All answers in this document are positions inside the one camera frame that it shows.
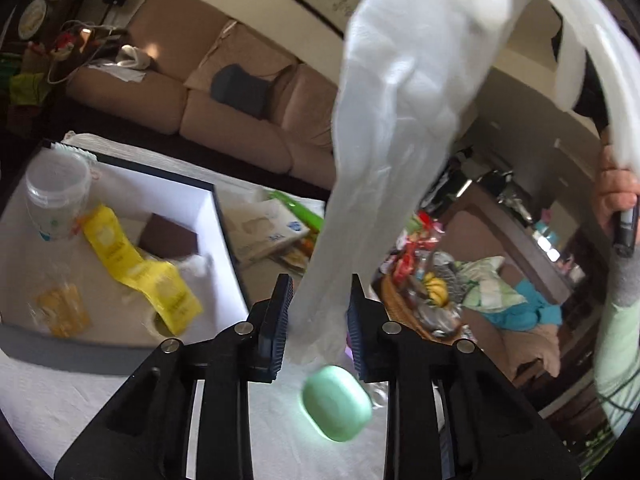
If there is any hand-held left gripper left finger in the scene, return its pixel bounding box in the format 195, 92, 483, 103
54, 274, 296, 480

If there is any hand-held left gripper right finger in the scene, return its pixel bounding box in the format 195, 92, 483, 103
346, 274, 581, 480

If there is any black box with white interior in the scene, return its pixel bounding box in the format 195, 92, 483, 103
0, 137, 251, 376

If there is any white disposable glove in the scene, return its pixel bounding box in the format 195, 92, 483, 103
290, 0, 640, 367

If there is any person's right forearm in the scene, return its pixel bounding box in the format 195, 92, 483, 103
595, 240, 640, 436

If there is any person's right hand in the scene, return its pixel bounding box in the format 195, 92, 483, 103
592, 130, 640, 236

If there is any wicker basket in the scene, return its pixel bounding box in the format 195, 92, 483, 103
380, 270, 471, 343

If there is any mint green earbuds case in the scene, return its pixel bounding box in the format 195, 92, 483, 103
300, 365, 373, 443

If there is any pile of red snack packets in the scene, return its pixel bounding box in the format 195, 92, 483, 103
392, 212, 443, 283

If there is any dark wooden sideboard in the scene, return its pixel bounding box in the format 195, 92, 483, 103
450, 145, 601, 311

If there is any bunch of bananas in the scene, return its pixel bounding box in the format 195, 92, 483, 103
420, 272, 448, 306

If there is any white glove dispenser box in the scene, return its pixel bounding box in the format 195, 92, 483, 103
222, 197, 313, 263

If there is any crumpled white tissue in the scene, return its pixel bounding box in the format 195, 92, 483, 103
175, 255, 211, 281

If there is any green plastic tube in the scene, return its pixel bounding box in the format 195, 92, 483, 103
267, 190, 326, 231

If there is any teal cloth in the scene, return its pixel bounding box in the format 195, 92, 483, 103
482, 280, 563, 331

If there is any light green garment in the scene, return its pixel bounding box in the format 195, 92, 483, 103
460, 256, 528, 311

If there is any dark brown wallet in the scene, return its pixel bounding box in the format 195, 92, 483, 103
137, 213, 201, 263

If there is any brown fabric sofa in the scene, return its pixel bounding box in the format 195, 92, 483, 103
65, 0, 351, 191
440, 205, 576, 391

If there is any yellow packet strip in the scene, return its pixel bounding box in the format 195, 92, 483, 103
82, 205, 203, 336

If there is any clear bag of yellow packets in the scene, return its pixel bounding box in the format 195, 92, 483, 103
27, 260, 93, 339

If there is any tan throw pillow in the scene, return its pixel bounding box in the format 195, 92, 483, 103
184, 19, 306, 92
280, 62, 346, 161

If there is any dark grey cushion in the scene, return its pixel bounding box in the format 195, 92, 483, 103
210, 63, 276, 120

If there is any white striped tablecloth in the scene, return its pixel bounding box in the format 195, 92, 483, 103
0, 132, 451, 480

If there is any clear plastic jar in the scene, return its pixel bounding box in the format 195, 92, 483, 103
25, 152, 93, 242

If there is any white cloth bundle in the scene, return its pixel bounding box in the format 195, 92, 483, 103
117, 45, 151, 71

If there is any lime green cloth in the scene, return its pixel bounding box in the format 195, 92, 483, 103
10, 72, 51, 106

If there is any round white clock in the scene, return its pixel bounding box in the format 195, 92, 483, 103
17, 0, 51, 41

